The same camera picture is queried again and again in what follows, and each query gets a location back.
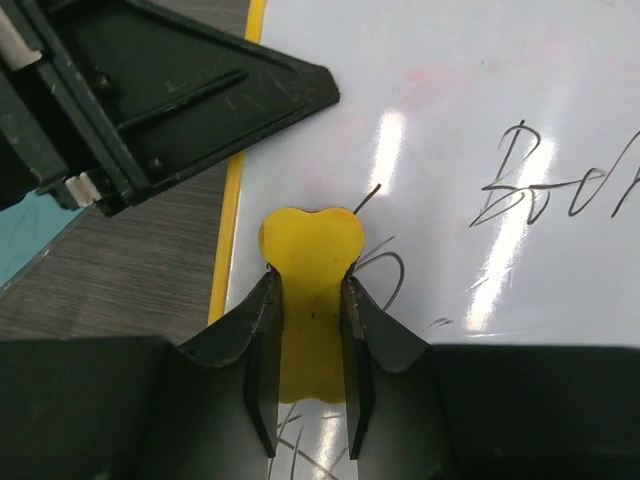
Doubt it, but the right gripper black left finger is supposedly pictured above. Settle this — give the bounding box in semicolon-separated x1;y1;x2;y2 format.
134;272;283;479

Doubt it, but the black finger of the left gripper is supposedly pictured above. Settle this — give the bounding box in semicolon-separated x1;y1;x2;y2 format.
19;1;340;216

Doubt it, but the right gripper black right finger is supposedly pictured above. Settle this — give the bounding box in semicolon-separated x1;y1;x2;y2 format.
340;278;453;479

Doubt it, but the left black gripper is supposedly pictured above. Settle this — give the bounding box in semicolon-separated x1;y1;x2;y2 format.
0;0;66;211

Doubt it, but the yellow bone shaped eraser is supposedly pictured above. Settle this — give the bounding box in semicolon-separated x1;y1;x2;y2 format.
259;207;365;404

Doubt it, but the yellow framed whiteboard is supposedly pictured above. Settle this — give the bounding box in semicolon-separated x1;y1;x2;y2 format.
211;1;639;479

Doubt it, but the teal cutting board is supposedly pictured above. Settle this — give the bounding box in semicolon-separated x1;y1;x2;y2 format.
1;193;96;296

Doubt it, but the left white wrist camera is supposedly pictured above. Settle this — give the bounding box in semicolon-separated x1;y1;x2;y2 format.
0;8;43;71

